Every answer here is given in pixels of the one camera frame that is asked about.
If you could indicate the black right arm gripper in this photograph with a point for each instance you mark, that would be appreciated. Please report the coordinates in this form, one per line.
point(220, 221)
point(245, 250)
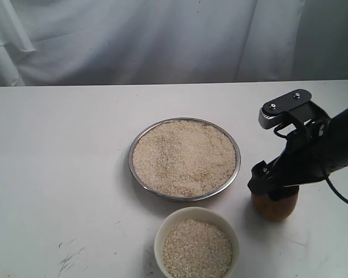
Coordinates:
point(298, 164)

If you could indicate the brown wooden cup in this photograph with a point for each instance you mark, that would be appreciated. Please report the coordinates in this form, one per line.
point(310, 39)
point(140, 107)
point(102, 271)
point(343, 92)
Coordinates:
point(276, 205)

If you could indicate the round metal tray of rice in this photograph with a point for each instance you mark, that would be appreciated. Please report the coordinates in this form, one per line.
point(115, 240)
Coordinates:
point(184, 159)

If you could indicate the white bowl of rice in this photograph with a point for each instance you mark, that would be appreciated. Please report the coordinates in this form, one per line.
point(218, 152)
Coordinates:
point(196, 242)

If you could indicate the white backdrop cloth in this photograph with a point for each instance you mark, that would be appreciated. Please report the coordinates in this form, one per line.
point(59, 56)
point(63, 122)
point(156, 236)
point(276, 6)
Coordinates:
point(57, 43)

